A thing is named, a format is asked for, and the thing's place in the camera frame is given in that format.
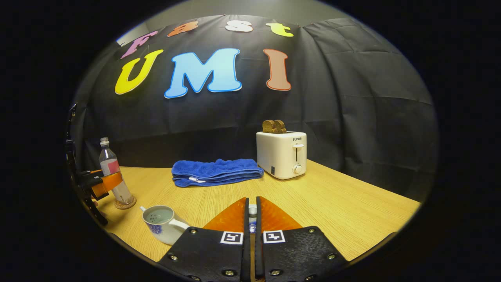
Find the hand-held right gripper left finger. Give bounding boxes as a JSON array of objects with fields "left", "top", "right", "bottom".
[{"left": 157, "top": 197, "right": 251, "bottom": 282}]

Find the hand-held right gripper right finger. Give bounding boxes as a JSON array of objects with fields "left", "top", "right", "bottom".
[{"left": 255, "top": 196, "right": 350, "bottom": 282}]

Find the clear plastic water bottle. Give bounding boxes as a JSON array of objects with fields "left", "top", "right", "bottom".
[{"left": 99, "top": 137, "right": 133, "bottom": 204}]

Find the round wooden coaster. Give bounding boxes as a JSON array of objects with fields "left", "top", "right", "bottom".
[{"left": 114, "top": 196, "right": 137, "bottom": 210}]

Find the white blue-patterned teacup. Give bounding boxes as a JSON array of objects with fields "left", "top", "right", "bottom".
[{"left": 140, "top": 205, "right": 191, "bottom": 246}]

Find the folded blue towel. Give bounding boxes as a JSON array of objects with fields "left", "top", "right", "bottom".
[{"left": 171, "top": 158, "right": 264, "bottom": 188}]

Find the white toaster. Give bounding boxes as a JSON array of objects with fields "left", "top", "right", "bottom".
[{"left": 256, "top": 131, "right": 307, "bottom": 180}]

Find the black backdrop cloth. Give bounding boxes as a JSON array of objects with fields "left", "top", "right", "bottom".
[{"left": 70, "top": 15, "right": 438, "bottom": 202}]

